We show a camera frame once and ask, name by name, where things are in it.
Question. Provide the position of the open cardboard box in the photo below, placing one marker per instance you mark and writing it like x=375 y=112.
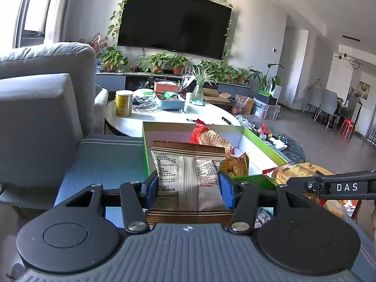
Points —
x=212 y=96

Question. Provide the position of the red rice cracker bag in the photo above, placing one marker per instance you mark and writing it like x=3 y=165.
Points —
x=203 y=135

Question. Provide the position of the orange box on table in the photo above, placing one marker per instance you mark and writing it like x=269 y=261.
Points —
x=162 y=87

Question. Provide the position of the brown white snack packet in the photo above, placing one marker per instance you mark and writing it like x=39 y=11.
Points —
x=188 y=187

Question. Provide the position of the yellow canister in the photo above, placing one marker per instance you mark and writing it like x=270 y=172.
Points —
x=123 y=103

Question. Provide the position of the blue tray with items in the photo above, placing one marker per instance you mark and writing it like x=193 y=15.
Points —
x=174 y=103

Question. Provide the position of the grey sofa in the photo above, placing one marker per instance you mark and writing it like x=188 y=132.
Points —
x=48 y=93

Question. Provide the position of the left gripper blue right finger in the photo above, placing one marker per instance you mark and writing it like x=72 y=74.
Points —
x=229 y=190

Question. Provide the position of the clear storage bin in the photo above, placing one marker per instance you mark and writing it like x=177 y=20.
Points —
x=265 y=111

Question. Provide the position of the black wall television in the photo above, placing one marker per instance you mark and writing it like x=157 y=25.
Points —
x=196 y=27

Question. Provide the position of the blue striped tablecloth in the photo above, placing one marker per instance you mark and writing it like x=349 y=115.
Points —
x=113 y=160

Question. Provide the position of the glass vase with plant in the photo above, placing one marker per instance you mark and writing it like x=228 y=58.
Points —
x=201 y=76

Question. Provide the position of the yellow red snack bag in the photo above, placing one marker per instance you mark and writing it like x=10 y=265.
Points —
x=236 y=166

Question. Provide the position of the green cardboard box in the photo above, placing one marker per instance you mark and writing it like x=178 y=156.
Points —
x=262 y=156

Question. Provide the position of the clear yellow bread package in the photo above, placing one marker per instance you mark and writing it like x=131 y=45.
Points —
x=281 y=174

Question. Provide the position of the white round coffee table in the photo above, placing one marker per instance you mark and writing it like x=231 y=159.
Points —
x=133 y=125

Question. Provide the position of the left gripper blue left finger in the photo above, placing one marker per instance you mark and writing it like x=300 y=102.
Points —
x=148 y=192

